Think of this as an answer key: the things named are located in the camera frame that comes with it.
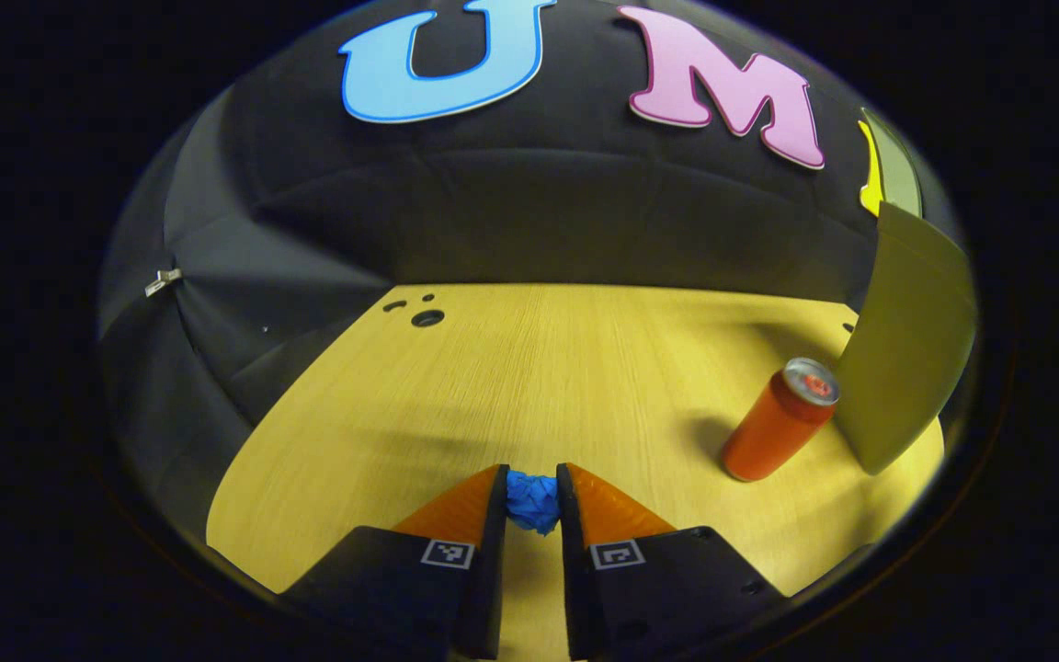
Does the orange pop can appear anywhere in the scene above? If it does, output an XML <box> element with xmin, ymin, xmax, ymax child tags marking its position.
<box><xmin>721</xmin><ymin>357</ymin><xmax>840</xmax><ymax>483</ymax></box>

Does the blue paper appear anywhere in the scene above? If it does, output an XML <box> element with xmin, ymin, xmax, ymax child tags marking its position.
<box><xmin>505</xmin><ymin>470</ymin><xmax>560</xmax><ymax>536</ymax></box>

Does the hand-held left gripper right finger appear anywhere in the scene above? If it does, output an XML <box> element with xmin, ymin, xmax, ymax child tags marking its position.
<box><xmin>555</xmin><ymin>462</ymin><xmax>788</xmax><ymax>661</ymax></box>

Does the white desktop garbage bin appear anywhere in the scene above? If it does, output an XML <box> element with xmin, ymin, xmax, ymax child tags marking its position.
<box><xmin>831</xmin><ymin>108</ymin><xmax>979</xmax><ymax>476</ymax></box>

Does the black backdrop cloth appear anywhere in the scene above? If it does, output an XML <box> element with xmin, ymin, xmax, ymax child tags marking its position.
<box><xmin>97</xmin><ymin>0</ymin><xmax>962</xmax><ymax>543</ymax></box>

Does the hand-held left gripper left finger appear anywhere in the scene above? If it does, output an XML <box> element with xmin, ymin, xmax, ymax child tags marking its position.
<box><xmin>281</xmin><ymin>464</ymin><xmax>510</xmax><ymax>661</ymax></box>

